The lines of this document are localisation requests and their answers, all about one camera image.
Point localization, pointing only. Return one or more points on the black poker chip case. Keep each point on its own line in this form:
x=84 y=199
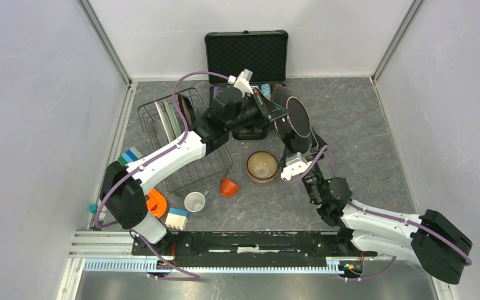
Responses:
x=228 y=53

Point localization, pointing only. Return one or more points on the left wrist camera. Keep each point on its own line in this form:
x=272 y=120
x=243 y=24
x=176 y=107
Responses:
x=242 y=82

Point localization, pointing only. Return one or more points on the white cable duct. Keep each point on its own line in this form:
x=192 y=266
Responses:
x=152 y=266

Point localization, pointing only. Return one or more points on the blue white toy block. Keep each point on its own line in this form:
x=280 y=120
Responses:
x=177 y=219

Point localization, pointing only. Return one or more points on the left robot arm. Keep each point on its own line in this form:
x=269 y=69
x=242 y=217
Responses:
x=124 y=187

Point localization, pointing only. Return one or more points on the white plate teal rim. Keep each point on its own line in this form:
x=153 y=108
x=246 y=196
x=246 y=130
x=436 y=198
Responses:
x=165 y=121

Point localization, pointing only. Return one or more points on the orange tape dispenser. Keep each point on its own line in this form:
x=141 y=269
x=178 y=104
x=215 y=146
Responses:
x=156 y=203

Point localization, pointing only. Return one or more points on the blue green stacked blocks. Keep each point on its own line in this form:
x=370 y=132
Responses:
x=129 y=156

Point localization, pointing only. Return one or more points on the mint green flower plate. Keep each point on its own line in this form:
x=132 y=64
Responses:
x=172 y=119

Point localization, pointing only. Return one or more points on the black wire dish rack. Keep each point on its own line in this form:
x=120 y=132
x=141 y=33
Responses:
x=199 y=174

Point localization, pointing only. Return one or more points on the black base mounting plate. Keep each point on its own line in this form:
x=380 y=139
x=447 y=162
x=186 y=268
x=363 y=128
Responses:
x=257 y=248

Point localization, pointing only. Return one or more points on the red rim beige plate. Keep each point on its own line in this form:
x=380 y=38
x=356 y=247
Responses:
x=186 y=108

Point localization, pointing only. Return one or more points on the dark brown bottom plate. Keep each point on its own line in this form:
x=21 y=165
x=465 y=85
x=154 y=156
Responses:
x=294 y=129

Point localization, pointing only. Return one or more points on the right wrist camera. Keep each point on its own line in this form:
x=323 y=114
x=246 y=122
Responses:
x=294 y=165

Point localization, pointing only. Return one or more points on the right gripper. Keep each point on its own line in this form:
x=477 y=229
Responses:
x=315 y=157

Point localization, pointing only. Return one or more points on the tan ceramic bowl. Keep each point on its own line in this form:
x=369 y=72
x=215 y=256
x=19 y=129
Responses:
x=262 y=166

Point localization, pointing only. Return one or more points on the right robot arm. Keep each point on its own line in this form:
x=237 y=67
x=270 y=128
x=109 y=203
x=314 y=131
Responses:
x=430 y=240

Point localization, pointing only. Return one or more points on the white mug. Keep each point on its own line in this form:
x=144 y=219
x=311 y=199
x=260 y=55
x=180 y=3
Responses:
x=195 y=201

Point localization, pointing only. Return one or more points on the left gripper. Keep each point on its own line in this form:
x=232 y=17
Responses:
x=270 y=110

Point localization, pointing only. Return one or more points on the orange small cup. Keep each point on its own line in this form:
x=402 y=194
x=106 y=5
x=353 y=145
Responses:
x=228 y=188

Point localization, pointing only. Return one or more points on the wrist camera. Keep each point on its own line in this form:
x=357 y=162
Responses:
x=242 y=82
x=294 y=165

